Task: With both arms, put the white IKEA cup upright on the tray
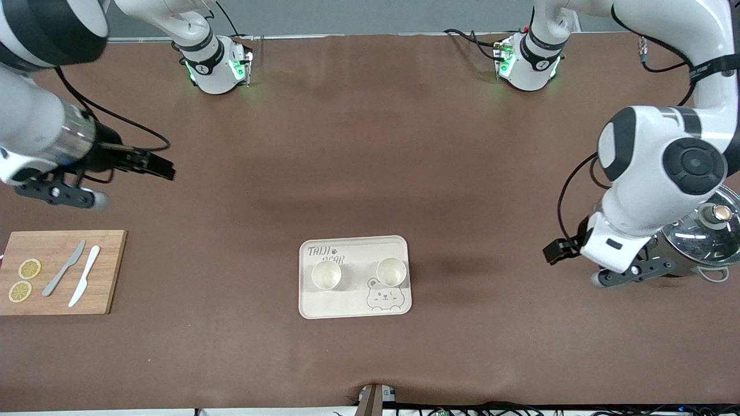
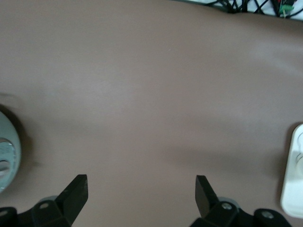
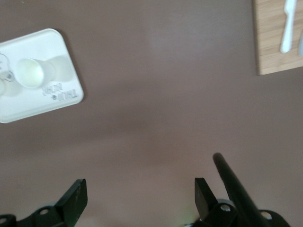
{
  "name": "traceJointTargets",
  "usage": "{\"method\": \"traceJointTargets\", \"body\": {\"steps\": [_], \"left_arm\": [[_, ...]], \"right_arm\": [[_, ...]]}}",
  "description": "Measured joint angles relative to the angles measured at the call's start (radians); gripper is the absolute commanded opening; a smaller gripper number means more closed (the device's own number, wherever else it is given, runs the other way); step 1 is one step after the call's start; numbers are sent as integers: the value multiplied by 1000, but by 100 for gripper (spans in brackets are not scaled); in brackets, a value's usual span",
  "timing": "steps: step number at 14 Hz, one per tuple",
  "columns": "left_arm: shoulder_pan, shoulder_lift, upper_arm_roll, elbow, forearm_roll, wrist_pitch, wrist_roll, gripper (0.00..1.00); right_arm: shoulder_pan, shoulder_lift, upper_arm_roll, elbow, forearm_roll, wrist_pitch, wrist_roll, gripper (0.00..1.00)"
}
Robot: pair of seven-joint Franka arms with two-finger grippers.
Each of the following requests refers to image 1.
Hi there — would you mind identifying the cream bear print tray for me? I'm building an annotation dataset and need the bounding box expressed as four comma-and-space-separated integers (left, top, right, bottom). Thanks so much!
298, 235, 413, 320

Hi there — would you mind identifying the black left base cable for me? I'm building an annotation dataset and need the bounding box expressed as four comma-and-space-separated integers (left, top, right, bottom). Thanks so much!
443, 28, 507, 62

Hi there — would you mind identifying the white plastic knife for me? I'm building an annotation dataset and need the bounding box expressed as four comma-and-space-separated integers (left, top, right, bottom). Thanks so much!
68, 246, 101, 308

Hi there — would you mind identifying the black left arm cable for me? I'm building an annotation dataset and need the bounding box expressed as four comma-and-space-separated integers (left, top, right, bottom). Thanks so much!
556, 3, 700, 243

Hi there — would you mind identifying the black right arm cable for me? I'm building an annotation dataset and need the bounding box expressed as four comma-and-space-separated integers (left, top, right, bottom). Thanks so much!
54, 66, 172, 153

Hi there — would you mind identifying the brown table cover mat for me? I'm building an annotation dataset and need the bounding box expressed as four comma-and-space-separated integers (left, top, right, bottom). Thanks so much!
0, 32, 740, 412

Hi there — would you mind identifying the bamboo cutting board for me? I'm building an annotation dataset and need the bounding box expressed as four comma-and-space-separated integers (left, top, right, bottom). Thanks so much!
0, 230, 128, 316

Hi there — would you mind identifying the black base cable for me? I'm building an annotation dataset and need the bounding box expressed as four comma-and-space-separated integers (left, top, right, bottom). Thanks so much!
443, 28, 507, 62
215, 0, 242, 39

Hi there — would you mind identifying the grey plastic knife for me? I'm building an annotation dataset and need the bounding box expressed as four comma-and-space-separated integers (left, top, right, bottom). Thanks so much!
42, 240, 87, 298

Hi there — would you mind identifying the grey table edge clamp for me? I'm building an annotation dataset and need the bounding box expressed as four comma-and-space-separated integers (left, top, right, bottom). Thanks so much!
357, 384, 397, 416

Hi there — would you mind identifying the black right base cable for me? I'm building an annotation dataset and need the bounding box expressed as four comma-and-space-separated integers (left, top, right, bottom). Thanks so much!
215, 0, 242, 39

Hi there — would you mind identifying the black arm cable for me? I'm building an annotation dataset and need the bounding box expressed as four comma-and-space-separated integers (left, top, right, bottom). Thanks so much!
556, 3, 700, 243
54, 66, 172, 153

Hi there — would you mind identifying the glass pot lid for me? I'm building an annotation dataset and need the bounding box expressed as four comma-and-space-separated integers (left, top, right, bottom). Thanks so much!
661, 185, 740, 267

